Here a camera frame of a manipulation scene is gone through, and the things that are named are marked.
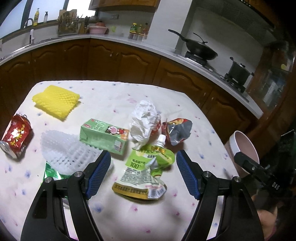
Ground white pump bottle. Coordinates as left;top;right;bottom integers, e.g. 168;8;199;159
43;11;48;23

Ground brown cabinets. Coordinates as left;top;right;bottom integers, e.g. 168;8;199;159
1;39;257;142
89;0;159;11

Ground white foam fruit net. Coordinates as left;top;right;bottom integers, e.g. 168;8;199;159
40;130;102;176

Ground dish drying rack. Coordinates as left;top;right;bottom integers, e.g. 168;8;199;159
58;9;79;36

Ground silver red snack bag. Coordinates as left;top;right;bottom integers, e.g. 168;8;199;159
162;118;193;146

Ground white floral tablecloth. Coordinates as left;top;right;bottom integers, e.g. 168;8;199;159
1;81;237;240

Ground gas stove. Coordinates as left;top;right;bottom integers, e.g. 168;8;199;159
176;51;249;103

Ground black wok with lid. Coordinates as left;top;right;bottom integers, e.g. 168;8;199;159
168;29;218;61

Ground brown upper cabinets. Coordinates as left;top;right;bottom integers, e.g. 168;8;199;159
89;0;159;11

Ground pink basin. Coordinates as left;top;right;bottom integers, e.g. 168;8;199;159
89;22;108;35

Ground sink faucet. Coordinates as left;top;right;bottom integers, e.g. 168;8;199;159
24;18;35;45

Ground seasoning bottles rack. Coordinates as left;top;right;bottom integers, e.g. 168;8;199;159
128;23;149;41

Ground brown lower cabinets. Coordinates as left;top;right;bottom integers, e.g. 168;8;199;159
1;39;257;142

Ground person's right hand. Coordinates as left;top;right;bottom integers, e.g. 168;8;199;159
257;207;278;240

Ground pink round trash bin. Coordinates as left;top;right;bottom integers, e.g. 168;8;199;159
224;131;259;178

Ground white kitchen countertop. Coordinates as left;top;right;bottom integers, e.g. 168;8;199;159
1;34;263;119

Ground yellow foam fruit net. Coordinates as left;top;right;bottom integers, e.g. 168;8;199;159
32;85;80;121

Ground glass door tall cabinet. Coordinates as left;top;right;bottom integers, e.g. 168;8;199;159
246;41;295;132

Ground green plastic wrapper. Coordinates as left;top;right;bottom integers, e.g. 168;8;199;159
43;162;69;181

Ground black stock pot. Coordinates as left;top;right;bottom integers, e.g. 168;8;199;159
224;57;254;85

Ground green juice pouch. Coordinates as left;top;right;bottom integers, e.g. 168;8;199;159
112;134;175;200

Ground crushed red soda can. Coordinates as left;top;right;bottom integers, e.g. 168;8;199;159
1;113;33;159

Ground green drink carton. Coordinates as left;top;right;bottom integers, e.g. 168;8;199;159
79;118;129;156

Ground crumpled white paper wrapper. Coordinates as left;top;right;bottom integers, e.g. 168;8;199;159
129;100;161;150

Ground yellow dish soap bottle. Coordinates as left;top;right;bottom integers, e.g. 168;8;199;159
33;8;39;27

